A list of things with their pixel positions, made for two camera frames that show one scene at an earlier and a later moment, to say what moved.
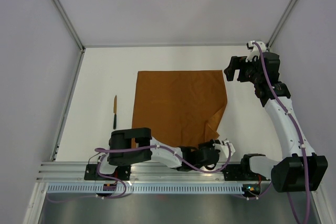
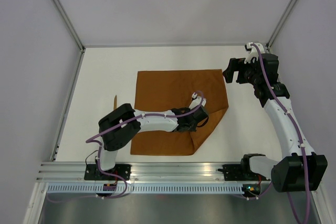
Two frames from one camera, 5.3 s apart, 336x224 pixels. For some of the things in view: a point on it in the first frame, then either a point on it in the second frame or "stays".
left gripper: [210, 144] to [193, 128]
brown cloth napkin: [180, 107] stays
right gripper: [239, 63] stays
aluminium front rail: [74, 172] stays
